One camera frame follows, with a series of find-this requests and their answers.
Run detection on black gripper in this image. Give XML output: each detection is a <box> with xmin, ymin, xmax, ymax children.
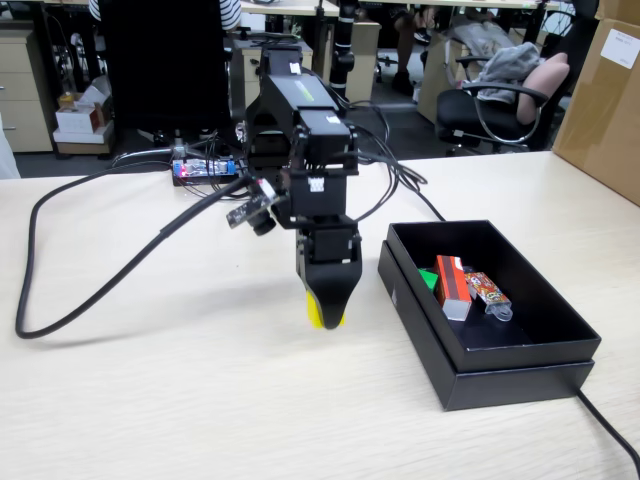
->
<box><xmin>294</xmin><ymin>214</ymin><xmax>363</xmax><ymax>332</ymax></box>

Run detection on yellow cube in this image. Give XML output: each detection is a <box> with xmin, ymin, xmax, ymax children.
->
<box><xmin>305</xmin><ymin>291</ymin><xmax>348</xmax><ymax>331</ymax></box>

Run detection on orange printed carton box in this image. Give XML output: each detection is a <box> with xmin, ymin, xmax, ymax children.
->
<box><xmin>432</xmin><ymin>254</ymin><xmax>474</xmax><ymax>322</ymax></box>

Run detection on black cardboard box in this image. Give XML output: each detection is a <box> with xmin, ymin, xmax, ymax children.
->
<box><xmin>387</xmin><ymin>218</ymin><xmax>602</xmax><ymax>374</ymax></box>

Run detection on black open box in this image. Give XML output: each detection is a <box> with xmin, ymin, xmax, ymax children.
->
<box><xmin>377</xmin><ymin>239</ymin><xmax>596</xmax><ymax>412</ymax></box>

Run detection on white cardboard box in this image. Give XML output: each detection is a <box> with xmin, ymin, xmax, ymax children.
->
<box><xmin>54</xmin><ymin>74</ymin><xmax>114</xmax><ymax>135</ymax></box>

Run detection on large brown cardboard box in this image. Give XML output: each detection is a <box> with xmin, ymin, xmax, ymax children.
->
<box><xmin>551</xmin><ymin>17</ymin><xmax>640</xmax><ymax>207</ymax></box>

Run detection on small brown cardboard box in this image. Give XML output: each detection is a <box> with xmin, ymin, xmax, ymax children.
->
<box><xmin>594</xmin><ymin>0</ymin><xmax>640</xmax><ymax>22</ymax></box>

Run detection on robot controller circuit board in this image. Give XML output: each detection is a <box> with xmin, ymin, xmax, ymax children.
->
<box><xmin>171</xmin><ymin>158</ymin><xmax>241</xmax><ymax>187</ymax></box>

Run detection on colourful patterned plastic stick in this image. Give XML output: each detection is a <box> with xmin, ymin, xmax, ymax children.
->
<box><xmin>462</xmin><ymin>269</ymin><xmax>515</xmax><ymax>322</ymax></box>

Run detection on black office chair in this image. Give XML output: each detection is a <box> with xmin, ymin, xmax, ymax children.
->
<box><xmin>435</xmin><ymin>49</ymin><xmax>571</xmax><ymax>154</ymax></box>

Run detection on plain beige cabinet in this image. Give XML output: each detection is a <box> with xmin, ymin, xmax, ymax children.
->
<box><xmin>344</xmin><ymin>20</ymin><xmax>382</xmax><ymax>109</ymax></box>

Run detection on black pole stand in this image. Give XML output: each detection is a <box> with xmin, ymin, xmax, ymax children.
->
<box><xmin>333</xmin><ymin>0</ymin><xmax>357</xmax><ymax>101</ymax></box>

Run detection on seated person legs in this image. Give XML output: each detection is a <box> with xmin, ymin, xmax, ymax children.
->
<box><xmin>379</xmin><ymin>4</ymin><xmax>436</xmax><ymax>94</ymax></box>

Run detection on black computer monitor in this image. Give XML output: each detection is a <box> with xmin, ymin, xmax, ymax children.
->
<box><xmin>98</xmin><ymin>0</ymin><xmax>232</xmax><ymax>149</ymax></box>

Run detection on flat beige carton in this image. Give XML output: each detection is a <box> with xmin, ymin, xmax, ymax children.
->
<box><xmin>52</xmin><ymin>122</ymin><xmax>115</xmax><ymax>156</ymax></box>

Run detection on light wood desk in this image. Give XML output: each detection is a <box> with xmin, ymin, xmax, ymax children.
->
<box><xmin>238</xmin><ymin>0</ymin><xmax>341</xmax><ymax>16</ymax></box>

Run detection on person in striped shirt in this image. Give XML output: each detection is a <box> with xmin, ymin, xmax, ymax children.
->
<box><xmin>219</xmin><ymin>0</ymin><xmax>242</xmax><ymax>32</ymax></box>

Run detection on grey cloth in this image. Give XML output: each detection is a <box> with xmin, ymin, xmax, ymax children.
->
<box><xmin>472</xmin><ymin>41</ymin><xmax>542</xmax><ymax>105</ymax></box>

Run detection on pink cushion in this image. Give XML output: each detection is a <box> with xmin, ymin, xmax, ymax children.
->
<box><xmin>516</xmin><ymin>52</ymin><xmax>571</xmax><ymax>125</ymax></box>

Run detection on white garment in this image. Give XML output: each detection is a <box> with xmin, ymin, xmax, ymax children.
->
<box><xmin>0</xmin><ymin>112</ymin><xmax>21</xmax><ymax>180</ymax></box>

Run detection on beige drawer cabinet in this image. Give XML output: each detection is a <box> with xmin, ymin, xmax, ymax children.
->
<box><xmin>0</xmin><ymin>27</ymin><xmax>55</xmax><ymax>153</ymax></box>

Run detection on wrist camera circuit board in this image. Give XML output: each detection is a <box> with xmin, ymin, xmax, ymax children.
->
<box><xmin>225</xmin><ymin>177</ymin><xmax>281</xmax><ymax>237</ymax></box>

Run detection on thin black robot wire bundle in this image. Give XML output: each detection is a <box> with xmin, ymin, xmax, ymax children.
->
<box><xmin>344</xmin><ymin>99</ymin><xmax>429</xmax><ymax>226</ymax></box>

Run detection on thick black sleeved cable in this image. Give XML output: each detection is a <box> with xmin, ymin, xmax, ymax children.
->
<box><xmin>14</xmin><ymin>167</ymin><xmax>261</xmax><ymax>340</ymax></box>

